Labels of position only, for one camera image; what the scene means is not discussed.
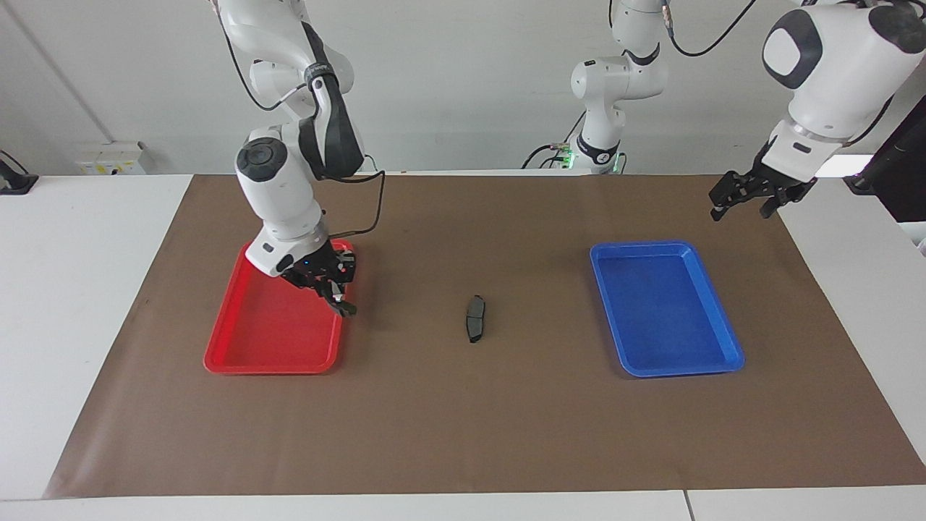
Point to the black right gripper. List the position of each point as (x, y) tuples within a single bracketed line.
[(322, 264)]

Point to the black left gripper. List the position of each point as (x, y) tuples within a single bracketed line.
[(778, 184)]

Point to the grey brake pad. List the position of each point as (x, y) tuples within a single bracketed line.
[(475, 318)]

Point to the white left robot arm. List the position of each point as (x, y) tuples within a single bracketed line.
[(832, 72)]

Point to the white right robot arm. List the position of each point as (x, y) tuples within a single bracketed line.
[(278, 195)]

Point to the red plastic tray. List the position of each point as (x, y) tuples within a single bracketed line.
[(268, 340)]

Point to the blue plastic tray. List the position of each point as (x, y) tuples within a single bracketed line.
[(669, 311)]

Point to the black stand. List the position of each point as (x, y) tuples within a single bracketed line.
[(901, 174)]

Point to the brown table mat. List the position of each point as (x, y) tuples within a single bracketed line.
[(477, 420)]

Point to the black table clamp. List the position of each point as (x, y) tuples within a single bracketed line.
[(14, 179)]

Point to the white wall socket box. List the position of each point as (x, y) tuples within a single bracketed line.
[(112, 158)]

